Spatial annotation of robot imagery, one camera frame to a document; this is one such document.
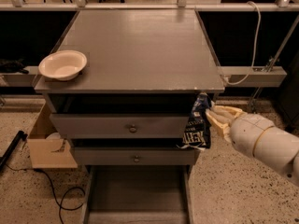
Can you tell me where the black object on rail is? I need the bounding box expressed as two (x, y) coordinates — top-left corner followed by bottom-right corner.
(0, 59), (28, 74)

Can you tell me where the grey middle drawer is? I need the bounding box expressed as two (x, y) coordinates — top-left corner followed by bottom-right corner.
(71, 147), (199, 165)

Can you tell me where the grey wooden drawer cabinet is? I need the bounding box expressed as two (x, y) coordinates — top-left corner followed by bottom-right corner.
(33, 8), (226, 170)

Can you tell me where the white cable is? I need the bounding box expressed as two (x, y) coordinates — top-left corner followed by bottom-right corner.
(222, 0), (262, 86)

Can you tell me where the grey top drawer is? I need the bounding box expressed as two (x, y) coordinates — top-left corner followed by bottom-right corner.
(50, 114), (189, 139)

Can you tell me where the black floor cable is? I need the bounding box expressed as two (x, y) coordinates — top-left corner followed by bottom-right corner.
(5, 162), (86, 224)

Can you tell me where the white bowl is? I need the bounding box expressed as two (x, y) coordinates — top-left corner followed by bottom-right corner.
(38, 50), (87, 81)

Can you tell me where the black bar on floor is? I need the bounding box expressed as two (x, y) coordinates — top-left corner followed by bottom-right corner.
(0, 131), (27, 171)

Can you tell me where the grey open bottom drawer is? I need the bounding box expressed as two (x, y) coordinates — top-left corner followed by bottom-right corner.
(80, 166), (195, 224)

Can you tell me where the cardboard box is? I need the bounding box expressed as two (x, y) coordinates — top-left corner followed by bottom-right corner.
(27, 105), (78, 169)

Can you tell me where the dark cabinet at right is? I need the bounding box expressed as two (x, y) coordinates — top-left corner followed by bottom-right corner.
(277, 51), (299, 133)

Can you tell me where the blue chip bag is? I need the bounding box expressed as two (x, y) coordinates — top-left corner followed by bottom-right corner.
(178, 92), (211, 150)

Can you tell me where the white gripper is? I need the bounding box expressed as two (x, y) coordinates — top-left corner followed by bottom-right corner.
(206, 105), (274, 158)

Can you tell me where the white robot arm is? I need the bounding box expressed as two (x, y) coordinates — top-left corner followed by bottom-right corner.
(206, 105), (299, 186)

